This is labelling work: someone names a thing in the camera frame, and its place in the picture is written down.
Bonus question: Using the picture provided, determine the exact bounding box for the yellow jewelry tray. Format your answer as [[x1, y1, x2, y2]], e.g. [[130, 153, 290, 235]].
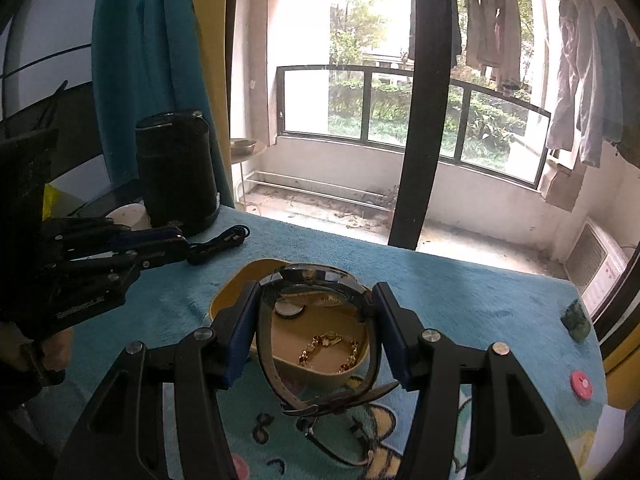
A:
[[209, 259, 380, 405]]

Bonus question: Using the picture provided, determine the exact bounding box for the gold bead bracelet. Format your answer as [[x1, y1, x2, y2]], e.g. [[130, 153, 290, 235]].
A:
[[297, 330, 362, 374]]

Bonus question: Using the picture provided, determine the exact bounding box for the green stone figurine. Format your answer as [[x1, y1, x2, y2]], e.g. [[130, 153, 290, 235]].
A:
[[561, 299, 591, 344]]

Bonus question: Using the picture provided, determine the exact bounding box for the black round wristwatch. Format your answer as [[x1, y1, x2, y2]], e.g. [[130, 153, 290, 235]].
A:
[[255, 263, 398, 417]]

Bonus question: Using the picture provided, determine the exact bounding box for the white cartoon mug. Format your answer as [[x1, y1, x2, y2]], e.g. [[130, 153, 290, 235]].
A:
[[107, 204, 152, 231]]

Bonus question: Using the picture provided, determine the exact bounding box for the metal bowl on stand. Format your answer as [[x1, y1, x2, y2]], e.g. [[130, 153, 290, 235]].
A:
[[230, 138, 257, 157]]

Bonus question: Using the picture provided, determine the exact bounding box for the yellow tissue box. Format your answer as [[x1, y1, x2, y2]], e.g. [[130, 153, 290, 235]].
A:
[[568, 405, 626, 479]]

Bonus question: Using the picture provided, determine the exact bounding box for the light grey hanging shirt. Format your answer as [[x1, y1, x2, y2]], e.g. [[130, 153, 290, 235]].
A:
[[546, 0, 604, 168]]

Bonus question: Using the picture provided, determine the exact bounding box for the black door frame post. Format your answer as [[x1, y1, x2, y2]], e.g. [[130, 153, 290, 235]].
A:
[[387, 0, 454, 252]]

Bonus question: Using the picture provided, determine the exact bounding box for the pink round object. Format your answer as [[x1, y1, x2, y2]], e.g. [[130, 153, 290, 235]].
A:
[[570, 370, 593, 401]]

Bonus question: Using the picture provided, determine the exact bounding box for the black coiled cable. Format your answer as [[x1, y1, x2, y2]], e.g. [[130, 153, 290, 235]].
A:
[[186, 224, 252, 266]]

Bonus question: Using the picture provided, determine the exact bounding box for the black electric kettle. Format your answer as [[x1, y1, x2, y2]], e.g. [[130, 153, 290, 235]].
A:
[[136, 110, 220, 236]]

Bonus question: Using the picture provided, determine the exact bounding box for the silver pocket watch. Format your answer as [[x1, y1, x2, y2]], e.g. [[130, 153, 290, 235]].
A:
[[273, 299, 306, 320]]

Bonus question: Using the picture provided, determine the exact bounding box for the cardboard box on ledge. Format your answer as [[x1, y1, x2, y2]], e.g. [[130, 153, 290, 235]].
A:
[[539, 158, 587, 212]]

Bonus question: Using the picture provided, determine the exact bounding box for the white air conditioner unit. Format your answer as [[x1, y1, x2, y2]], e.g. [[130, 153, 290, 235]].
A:
[[564, 217, 629, 318]]

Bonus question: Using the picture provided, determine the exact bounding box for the person's left hand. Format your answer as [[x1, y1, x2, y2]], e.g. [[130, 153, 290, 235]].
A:
[[1, 324, 74, 386]]

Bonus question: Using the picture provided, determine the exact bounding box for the blue cartoon table blanket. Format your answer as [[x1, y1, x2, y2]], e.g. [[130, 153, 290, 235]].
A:
[[24, 209, 605, 479]]

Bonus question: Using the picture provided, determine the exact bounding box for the teal yellow left curtain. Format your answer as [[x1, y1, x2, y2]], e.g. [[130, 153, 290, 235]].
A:
[[91, 0, 214, 184]]

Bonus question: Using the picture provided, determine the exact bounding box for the black balcony railing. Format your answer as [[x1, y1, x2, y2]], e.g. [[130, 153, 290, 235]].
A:
[[276, 64, 551, 188]]

